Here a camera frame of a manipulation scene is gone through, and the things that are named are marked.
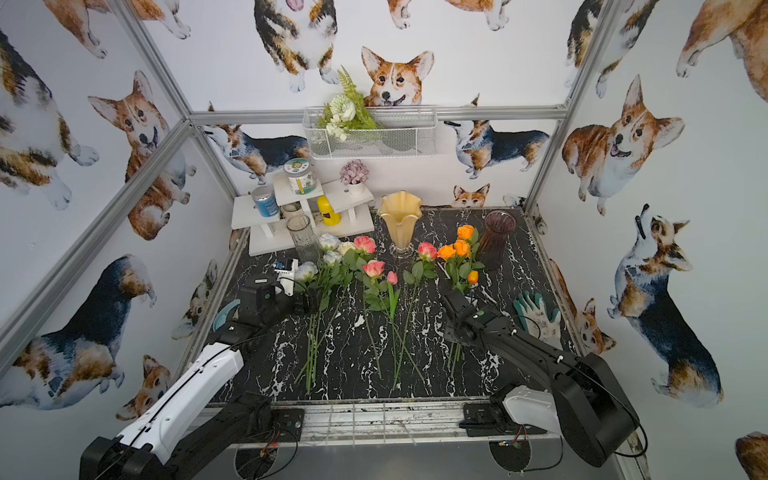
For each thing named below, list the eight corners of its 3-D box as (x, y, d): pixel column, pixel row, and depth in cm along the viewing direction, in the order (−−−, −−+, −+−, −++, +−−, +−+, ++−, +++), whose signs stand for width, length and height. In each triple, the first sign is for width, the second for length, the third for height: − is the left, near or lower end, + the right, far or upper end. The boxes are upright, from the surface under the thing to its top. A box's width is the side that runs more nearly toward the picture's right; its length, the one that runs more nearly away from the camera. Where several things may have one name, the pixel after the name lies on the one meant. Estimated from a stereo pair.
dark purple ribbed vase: (478, 274, 105) (492, 236, 89) (474, 249, 112) (485, 210, 96) (503, 274, 105) (521, 236, 89) (497, 249, 112) (512, 210, 96)
